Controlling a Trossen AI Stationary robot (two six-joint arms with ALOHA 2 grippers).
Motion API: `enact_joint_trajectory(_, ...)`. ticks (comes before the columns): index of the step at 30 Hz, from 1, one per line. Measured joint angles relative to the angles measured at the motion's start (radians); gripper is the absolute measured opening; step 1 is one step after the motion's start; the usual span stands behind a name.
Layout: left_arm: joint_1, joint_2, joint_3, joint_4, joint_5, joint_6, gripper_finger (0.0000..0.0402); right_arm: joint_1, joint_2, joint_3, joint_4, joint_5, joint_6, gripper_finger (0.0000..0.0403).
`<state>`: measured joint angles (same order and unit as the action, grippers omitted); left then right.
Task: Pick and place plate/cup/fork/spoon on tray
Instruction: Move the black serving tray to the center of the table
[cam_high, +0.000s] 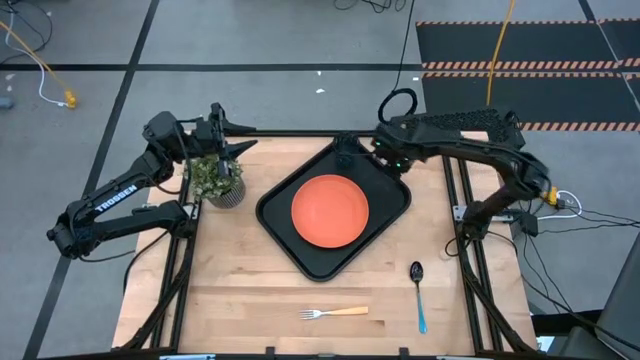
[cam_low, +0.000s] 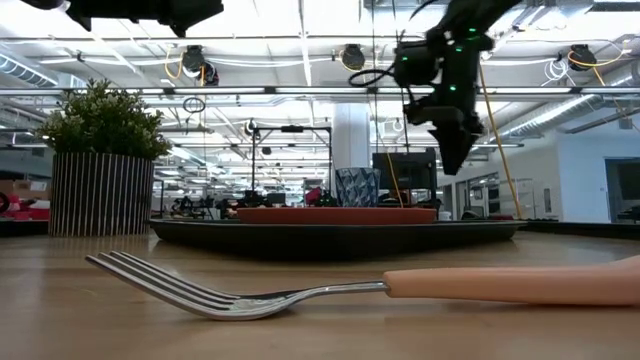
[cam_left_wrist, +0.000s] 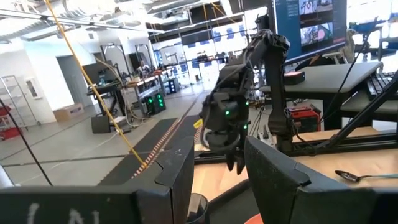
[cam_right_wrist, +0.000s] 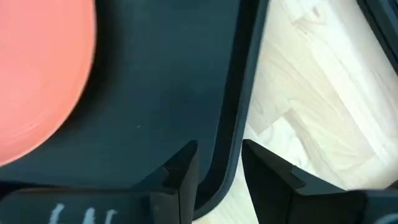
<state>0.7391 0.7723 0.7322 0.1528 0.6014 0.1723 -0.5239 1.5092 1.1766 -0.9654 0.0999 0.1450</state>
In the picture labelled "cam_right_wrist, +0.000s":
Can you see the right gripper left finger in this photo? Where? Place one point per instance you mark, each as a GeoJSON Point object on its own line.
{"type": "Point", "coordinates": [174, 186]}

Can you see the black metal table frame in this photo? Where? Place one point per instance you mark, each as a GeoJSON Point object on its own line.
{"type": "Point", "coordinates": [385, 25]}

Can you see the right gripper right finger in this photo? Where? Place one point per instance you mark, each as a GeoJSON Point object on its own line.
{"type": "Point", "coordinates": [273, 193]}

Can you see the black plastic serving tray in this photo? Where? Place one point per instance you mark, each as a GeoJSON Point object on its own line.
{"type": "Point", "coordinates": [155, 93]}

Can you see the orange plastic plate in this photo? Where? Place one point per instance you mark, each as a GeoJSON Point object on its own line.
{"type": "Point", "coordinates": [40, 77]}

